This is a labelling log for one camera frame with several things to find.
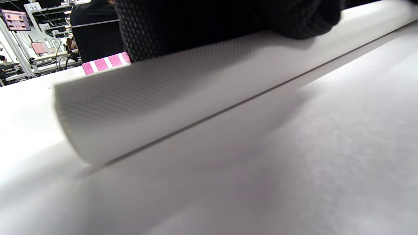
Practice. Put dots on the green striped paper sheet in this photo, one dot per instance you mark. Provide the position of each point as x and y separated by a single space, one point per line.
163 98

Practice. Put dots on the computer monitor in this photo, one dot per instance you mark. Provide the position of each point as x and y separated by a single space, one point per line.
39 48
15 19

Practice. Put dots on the silver aluminium frame post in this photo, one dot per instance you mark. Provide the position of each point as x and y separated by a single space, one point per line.
16 49

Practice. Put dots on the black office chair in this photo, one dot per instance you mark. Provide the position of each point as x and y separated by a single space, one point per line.
98 42

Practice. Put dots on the person's left hand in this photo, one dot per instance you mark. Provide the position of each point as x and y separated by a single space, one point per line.
196 23

